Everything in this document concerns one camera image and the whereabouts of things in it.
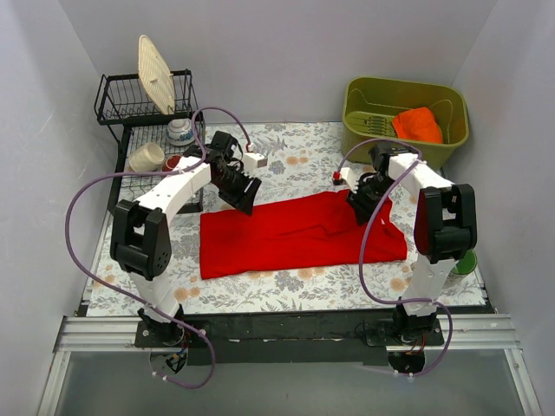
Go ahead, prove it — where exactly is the red bowl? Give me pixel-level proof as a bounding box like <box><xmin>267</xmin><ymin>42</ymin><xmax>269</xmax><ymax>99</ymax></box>
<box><xmin>162</xmin><ymin>154</ymin><xmax>182</xmax><ymax>172</ymax></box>

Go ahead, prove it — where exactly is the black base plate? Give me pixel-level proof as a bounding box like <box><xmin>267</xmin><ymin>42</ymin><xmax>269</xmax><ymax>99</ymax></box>
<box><xmin>134</xmin><ymin>309</ymin><xmax>445</xmax><ymax>366</ymax></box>

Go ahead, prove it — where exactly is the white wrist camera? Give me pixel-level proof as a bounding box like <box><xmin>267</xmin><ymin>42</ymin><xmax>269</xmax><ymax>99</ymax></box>
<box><xmin>332</xmin><ymin>167</ymin><xmax>359</xmax><ymax>193</ymax></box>
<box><xmin>241</xmin><ymin>152</ymin><xmax>268</xmax><ymax>176</ymax></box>

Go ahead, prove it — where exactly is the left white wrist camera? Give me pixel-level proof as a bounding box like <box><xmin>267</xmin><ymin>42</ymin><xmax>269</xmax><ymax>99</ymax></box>
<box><xmin>241</xmin><ymin>152</ymin><xmax>268</xmax><ymax>176</ymax></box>

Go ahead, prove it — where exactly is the black wire dish rack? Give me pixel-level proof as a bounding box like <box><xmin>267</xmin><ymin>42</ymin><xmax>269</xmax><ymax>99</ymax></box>
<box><xmin>95</xmin><ymin>69</ymin><xmax>204</xmax><ymax>214</ymax></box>

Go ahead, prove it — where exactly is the cream woven plate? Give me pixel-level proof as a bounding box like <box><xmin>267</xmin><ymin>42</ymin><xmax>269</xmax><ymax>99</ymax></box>
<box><xmin>138</xmin><ymin>35</ymin><xmax>175</xmax><ymax>115</ymax></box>

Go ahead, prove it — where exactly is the cream ceramic cup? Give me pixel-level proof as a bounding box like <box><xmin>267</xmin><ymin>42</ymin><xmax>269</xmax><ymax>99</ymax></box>
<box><xmin>129</xmin><ymin>142</ymin><xmax>166</xmax><ymax>172</ymax></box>

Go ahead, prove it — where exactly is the orange t shirt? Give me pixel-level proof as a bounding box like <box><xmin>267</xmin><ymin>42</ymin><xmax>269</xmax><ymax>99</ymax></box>
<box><xmin>392</xmin><ymin>107</ymin><xmax>443</xmax><ymax>144</ymax></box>

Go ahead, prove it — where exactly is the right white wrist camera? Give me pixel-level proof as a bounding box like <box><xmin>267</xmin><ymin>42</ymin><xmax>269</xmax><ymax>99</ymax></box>
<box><xmin>332</xmin><ymin>167</ymin><xmax>359</xmax><ymax>193</ymax></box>

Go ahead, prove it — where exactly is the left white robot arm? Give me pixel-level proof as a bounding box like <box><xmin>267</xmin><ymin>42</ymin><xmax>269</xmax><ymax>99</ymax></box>
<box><xmin>110</xmin><ymin>131</ymin><xmax>267</xmax><ymax>347</ymax></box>

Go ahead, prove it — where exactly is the aluminium rail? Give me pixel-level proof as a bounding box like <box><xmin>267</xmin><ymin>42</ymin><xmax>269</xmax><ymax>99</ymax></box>
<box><xmin>54</xmin><ymin>314</ymin><xmax>521</xmax><ymax>352</ymax></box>

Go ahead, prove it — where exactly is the purple cable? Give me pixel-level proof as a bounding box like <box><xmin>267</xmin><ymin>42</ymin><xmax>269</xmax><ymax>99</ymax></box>
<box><xmin>63</xmin><ymin>106</ymin><xmax>257</xmax><ymax>389</ymax></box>
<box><xmin>333</xmin><ymin>138</ymin><xmax>454</xmax><ymax>377</ymax></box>

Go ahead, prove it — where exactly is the green plastic bin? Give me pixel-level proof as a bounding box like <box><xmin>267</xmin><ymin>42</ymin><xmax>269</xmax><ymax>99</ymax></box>
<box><xmin>342</xmin><ymin>77</ymin><xmax>469</xmax><ymax>169</ymax></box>

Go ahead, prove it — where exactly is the green inside mug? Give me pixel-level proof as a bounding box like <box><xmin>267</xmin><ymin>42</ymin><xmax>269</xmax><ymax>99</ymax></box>
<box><xmin>444</xmin><ymin>250</ymin><xmax>478</xmax><ymax>289</ymax></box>

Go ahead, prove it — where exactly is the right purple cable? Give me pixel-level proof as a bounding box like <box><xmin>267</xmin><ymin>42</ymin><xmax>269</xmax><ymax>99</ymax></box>
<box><xmin>333</xmin><ymin>138</ymin><xmax>454</xmax><ymax>377</ymax></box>

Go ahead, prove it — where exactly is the blue white ceramic bowl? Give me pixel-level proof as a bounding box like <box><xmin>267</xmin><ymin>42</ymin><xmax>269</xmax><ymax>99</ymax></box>
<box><xmin>166</xmin><ymin>118</ymin><xmax>194</xmax><ymax>146</ymax></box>

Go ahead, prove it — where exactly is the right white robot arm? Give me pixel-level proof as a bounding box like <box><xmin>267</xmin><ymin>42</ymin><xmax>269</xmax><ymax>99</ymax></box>
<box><xmin>333</xmin><ymin>139</ymin><xmax>477</xmax><ymax>345</ymax></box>

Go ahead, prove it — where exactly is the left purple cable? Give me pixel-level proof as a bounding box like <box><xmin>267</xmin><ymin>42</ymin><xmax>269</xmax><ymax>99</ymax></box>
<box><xmin>63</xmin><ymin>106</ymin><xmax>257</xmax><ymax>389</ymax></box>

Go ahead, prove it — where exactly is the red t shirt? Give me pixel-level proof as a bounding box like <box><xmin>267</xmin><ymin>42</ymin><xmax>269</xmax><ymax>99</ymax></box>
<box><xmin>199</xmin><ymin>190</ymin><xmax>408</xmax><ymax>280</ymax></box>

